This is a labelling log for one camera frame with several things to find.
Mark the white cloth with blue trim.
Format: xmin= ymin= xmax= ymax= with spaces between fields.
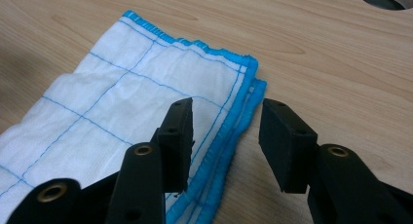
xmin=0 ymin=10 xmax=268 ymax=224

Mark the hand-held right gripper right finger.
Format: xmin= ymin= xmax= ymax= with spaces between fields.
xmin=258 ymin=98 xmax=319 ymax=195

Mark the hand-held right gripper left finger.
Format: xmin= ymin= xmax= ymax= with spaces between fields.
xmin=150 ymin=97 xmax=195 ymax=194

